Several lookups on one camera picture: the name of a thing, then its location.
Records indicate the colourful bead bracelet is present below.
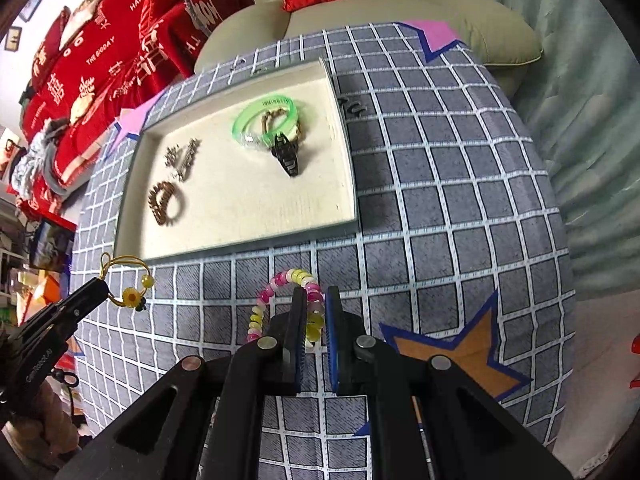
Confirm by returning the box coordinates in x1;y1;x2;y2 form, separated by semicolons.
246;268;326;353

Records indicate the red pillow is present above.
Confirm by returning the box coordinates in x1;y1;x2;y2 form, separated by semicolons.
30;6;71;91

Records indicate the silver hair clip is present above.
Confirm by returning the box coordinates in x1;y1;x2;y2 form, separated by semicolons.
174;138;202;183

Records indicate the yellow flower hair tie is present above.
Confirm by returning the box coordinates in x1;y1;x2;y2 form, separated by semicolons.
98;252;155;309

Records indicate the black hair claw clip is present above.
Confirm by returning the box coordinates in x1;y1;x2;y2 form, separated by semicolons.
270;131;302;178

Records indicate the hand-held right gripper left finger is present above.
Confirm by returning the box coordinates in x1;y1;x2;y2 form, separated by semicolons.
55;286;308;480

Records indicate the red printed blanket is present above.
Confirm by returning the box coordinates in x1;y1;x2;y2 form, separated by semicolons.
20;0;256;201

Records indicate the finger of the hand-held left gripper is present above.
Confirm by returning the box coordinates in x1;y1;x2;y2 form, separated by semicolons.
15;292;107;348
50;277;109;313

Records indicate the shallow cardboard box tray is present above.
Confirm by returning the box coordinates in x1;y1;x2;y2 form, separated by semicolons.
112;57;358;263

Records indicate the brown wooden bead bracelet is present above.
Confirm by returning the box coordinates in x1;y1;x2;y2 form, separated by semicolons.
148;180;185;226

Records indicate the white and green pillow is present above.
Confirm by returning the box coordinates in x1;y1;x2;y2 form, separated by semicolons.
59;0;110;51

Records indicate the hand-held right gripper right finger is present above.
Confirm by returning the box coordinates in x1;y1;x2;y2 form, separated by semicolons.
325;285;573;480

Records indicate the small cream plush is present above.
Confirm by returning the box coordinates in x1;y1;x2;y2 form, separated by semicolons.
70;95;103;123

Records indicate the brown braided bracelet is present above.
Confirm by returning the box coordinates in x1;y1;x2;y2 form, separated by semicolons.
260;107;306;143

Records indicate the pale green curtain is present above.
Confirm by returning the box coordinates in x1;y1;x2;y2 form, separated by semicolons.
440;0;640;306

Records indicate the blue printed box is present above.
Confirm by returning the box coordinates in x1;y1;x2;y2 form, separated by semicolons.
27;217;76;271

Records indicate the red plastic stool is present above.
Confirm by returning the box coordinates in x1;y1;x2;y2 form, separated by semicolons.
627;332;640;391

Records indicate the green translucent bangle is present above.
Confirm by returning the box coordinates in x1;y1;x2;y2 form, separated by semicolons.
231;92;303;148

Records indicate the person's left hand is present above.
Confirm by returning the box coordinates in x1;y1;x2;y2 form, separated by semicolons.
0;380;81;461

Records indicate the light green armchair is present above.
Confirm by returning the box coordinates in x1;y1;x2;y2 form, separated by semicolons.
194;0;543;96

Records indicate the grey checked tablecloth with stars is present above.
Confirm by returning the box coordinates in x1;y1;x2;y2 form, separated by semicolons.
65;22;571;480

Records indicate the grey and white clothes pile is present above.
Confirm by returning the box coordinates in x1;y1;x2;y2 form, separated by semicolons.
10;120;71;196

